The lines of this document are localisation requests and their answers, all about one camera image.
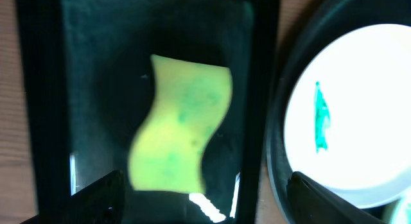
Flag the black rectangular tray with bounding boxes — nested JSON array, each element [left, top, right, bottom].
[[15, 0, 279, 223]]

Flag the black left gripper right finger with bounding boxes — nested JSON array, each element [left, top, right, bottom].
[[286, 171, 384, 224]]

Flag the black round tray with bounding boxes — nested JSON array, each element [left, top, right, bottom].
[[267, 0, 410, 223]]

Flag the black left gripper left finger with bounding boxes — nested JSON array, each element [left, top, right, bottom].
[[21, 170, 125, 224]]

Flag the white plate with green stain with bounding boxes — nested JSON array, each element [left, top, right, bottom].
[[283, 24, 410, 209]]

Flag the yellow green-stained sponge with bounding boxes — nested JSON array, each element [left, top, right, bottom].
[[128, 55, 233, 194]]

